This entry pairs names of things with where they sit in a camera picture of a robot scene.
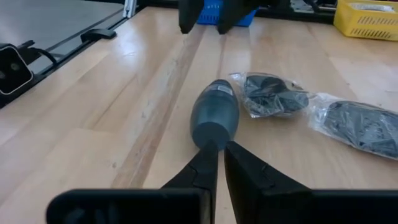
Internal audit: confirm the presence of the yellow plastic bin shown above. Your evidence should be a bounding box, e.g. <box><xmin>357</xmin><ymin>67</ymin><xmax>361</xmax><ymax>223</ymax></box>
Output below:
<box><xmin>333</xmin><ymin>0</ymin><xmax>398</xmax><ymax>41</ymax></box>

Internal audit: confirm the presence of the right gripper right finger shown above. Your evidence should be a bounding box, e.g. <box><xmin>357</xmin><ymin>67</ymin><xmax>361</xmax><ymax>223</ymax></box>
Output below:
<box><xmin>223</xmin><ymin>140</ymin><xmax>313</xmax><ymax>224</ymax></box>

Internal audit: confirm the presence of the white aluminium strip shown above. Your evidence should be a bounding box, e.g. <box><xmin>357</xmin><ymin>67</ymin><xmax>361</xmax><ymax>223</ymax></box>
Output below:
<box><xmin>123</xmin><ymin>0</ymin><xmax>137</xmax><ymax>19</ymax></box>

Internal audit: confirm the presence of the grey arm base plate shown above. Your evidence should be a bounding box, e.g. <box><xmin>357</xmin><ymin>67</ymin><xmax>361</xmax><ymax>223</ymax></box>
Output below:
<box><xmin>290</xmin><ymin>0</ymin><xmax>335</xmax><ymax>12</ymax></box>

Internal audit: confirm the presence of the black camera cable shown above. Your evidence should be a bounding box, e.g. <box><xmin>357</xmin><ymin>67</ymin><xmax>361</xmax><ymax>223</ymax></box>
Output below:
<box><xmin>29</xmin><ymin>46</ymin><xmax>60</xmax><ymax>68</ymax></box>

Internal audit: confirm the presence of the black frame bracket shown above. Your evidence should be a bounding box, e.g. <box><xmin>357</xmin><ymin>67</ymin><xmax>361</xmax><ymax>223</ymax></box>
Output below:
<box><xmin>80</xmin><ymin>27</ymin><xmax>118</xmax><ymax>44</ymax></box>

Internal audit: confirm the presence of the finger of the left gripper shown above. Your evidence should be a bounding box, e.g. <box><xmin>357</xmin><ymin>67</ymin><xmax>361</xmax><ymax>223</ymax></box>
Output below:
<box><xmin>178</xmin><ymin>0</ymin><xmax>205</xmax><ymax>35</ymax></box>
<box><xmin>216</xmin><ymin>0</ymin><xmax>259</xmax><ymax>35</ymax></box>

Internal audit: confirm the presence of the blue plastic bin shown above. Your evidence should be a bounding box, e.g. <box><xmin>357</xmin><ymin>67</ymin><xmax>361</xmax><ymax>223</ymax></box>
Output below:
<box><xmin>196</xmin><ymin>0</ymin><xmax>259</xmax><ymax>27</ymax></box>

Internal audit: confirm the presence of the dark grey travel bottle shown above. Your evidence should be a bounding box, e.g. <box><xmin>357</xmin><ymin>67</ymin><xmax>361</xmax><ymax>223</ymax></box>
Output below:
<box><xmin>189</xmin><ymin>78</ymin><xmax>241</xmax><ymax>152</ymax></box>

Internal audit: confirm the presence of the table-level camera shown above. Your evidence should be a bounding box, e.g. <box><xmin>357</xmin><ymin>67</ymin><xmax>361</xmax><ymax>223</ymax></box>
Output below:
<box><xmin>0</xmin><ymin>43</ymin><xmax>34</xmax><ymax>108</ymax></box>

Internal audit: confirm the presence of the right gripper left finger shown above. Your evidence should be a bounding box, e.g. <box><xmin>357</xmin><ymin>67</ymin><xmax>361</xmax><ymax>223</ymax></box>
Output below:
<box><xmin>160</xmin><ymin>139</ymin><xmax>220</xmax><ymax>224</ymax></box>

